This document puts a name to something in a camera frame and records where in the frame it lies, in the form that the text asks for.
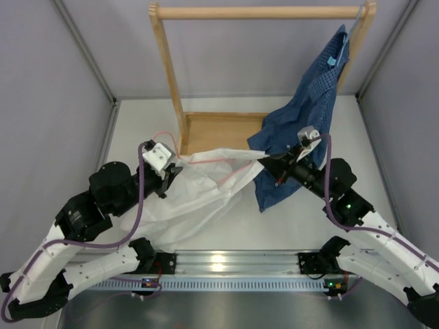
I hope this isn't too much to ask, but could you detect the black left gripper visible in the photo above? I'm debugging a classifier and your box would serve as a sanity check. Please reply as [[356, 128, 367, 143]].
[[112, 151, 183, 217]]

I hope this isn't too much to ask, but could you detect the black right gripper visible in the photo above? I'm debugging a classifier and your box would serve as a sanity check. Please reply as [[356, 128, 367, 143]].
[[258, 144, 333, 202]]

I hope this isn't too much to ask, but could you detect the pink wire hanger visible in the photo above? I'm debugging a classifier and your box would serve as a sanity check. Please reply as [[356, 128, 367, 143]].
[[152, 131, 265, 183]]

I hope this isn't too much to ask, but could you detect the white shirt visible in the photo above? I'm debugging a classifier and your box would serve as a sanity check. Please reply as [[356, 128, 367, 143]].
[[132, 162, 255, 252]]

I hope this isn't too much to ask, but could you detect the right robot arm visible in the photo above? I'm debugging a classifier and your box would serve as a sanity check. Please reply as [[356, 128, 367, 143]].
[[260, 149, 438, 328]]

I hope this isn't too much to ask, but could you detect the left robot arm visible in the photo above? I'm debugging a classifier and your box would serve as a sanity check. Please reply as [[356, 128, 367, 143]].
[[1, 161, 182, 323]]

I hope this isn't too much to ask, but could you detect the blue checked shirt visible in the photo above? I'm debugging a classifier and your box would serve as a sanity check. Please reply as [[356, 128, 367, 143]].
[[247, 25, 349, 212]]

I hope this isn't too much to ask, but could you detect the light blue hanger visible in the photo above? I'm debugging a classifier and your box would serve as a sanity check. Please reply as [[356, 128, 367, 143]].
[[335, 5, 364, 66]]

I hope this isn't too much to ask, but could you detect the wooden clothes rack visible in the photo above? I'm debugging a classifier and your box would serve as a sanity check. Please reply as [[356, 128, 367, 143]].
[[148, 1, 377, 155]]

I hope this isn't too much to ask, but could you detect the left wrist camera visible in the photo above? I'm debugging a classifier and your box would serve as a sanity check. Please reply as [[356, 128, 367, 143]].
[[142, 140, 175, 174]]

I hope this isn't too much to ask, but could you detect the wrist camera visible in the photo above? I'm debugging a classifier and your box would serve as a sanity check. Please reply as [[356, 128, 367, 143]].
[[142, 140, 175, 174], [297, 125, 321, 161]]

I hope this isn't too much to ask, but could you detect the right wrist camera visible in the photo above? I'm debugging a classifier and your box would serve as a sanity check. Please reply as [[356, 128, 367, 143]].
[[297, 125, 321, 161]]

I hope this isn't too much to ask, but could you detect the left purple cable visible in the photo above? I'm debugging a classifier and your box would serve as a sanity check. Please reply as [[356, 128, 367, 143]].
[[0, 140, 162, 321]]

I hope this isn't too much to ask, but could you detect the purple cable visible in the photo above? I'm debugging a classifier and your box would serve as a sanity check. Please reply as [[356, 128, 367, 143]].
[[308, 133, 439, 271], [0, 140, 162, 321]]

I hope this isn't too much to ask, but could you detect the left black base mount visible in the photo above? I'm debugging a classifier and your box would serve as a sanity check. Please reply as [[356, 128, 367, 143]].
[[151, 252, 177, 275]]

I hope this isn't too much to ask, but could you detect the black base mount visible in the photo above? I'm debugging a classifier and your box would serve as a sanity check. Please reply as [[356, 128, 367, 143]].
[[298, 252, 327, 280], [151, 252, 177, 275]]

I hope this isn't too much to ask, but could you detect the aluminium mounting rail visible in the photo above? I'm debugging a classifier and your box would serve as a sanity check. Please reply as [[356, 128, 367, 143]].
[[68, 249, 344, 275]]

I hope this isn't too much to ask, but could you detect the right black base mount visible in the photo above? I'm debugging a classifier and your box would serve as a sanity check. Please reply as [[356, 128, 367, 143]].
[[298, 252, 327, 280]]

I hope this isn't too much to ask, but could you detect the slotted grey cable duct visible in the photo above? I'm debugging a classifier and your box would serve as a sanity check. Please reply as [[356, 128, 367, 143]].
[[91, 277, 333, 293]]

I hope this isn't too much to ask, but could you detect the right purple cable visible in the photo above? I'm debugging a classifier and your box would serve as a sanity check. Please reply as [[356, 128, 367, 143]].
[[308, 133, 439, 271]]

